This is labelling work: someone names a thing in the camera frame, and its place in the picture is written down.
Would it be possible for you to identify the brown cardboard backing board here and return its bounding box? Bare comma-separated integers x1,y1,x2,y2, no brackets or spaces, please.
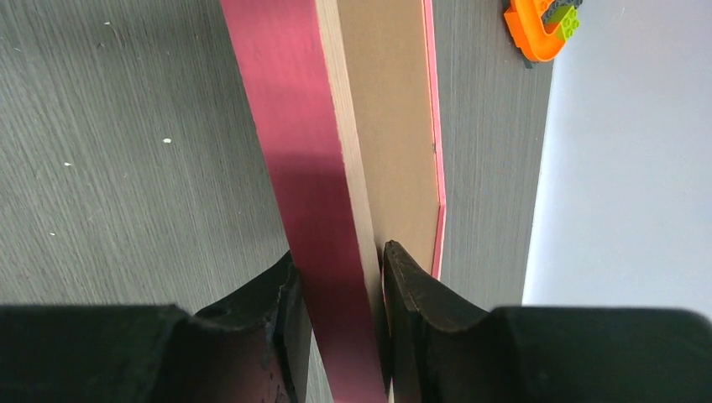
338,1,440,271

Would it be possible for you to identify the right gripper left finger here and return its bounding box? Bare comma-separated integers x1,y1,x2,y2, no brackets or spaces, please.
1,254,312,402

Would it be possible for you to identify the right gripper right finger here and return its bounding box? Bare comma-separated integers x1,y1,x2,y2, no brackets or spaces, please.
383,241,711,402

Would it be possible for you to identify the orange tape dispenser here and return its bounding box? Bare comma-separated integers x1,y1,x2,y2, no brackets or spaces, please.
503,0,581,63

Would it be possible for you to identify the pink wooden picture frame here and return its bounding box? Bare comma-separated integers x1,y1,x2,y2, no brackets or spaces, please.
222,1,446,402

